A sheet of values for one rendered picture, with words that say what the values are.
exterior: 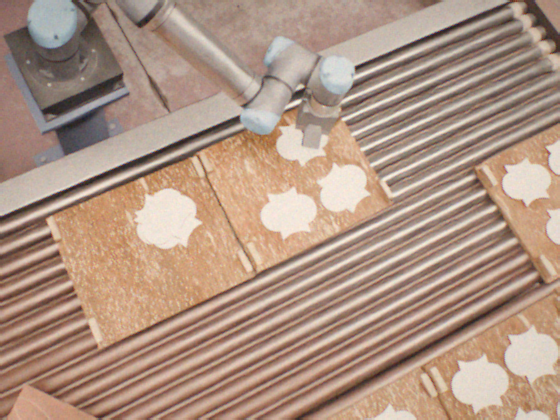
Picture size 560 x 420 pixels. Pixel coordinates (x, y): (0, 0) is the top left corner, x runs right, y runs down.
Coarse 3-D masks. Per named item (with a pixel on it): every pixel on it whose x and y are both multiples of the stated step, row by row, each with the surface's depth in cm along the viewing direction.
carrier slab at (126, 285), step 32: (128, 192) 167; (192, 192) 168; (64, 224) 163; (96, 224) 163; (128, 224) 164; (224, 224) 166; (64, 256) 160; (96, 256) 160; (128, 256) 161; (160, 256) 161; (192, 256) 162; (224, 256) 163; (96, 288) 157; (128, 288) 158; (160, 288) 159; (192, 288) 159; (224, 288) 160; (96, 320) 155; (128, 320) 155; (160, 320) 156
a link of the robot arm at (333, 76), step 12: (324, 60) 139; (336, 60) 138; (348, 60) 139; (324, 72) 137; (336, 72) 137; (348, 72) 137; (312, 84) 141; (324, 84) 139; (336, 84) 137; (348, 84) 138; (324, 96) 143; (336, 96) 142
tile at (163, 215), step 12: (168, 192) 165; (156, 204) 164; (168, 204) 164; (180, 204) 164; (144, 216) 162; (156, 216) 162; (168, 216) 163; (180, 216) 163; (144, 228) 161; (156, 228) 161; (168, 228) 162; (180, 228) 162; (156, 240) 160
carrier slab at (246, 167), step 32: (224, 160) 172; (256, 160) 173; (320, 160) 174; (352, 160) 175; (224, 192) 169; (256, 192) 169; (256, 224) 166; (320, 224) 168; (352, 224) 169; (288, 256) 164
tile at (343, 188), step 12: (336, 168) 173; (348, 168) 173; (324, 180) 171; (336, 180) 171; (348, 180) 172; (360, 180) 172; (324, 192) 170; (336, 192) 170; (348, 192) 170; (360, 192) 171; (324, 204) 169; (336, 204) 169; (348, 204) 169
